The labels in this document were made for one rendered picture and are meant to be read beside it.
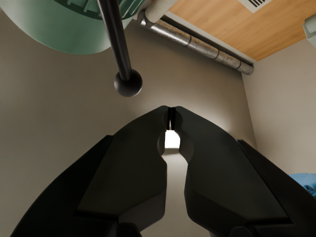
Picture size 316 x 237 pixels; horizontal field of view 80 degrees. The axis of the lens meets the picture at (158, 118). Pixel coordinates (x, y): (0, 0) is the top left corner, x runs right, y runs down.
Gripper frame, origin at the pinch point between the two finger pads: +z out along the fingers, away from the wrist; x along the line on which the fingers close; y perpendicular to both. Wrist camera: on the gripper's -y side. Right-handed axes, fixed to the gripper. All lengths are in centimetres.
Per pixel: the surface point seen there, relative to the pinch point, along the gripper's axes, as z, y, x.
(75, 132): 104, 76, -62
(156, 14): 197, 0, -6
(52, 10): 11.8, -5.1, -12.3
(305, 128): 204, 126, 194
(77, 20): 12.7, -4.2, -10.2
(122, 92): 9.8, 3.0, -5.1
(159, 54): 214, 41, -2
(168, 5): 191, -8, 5
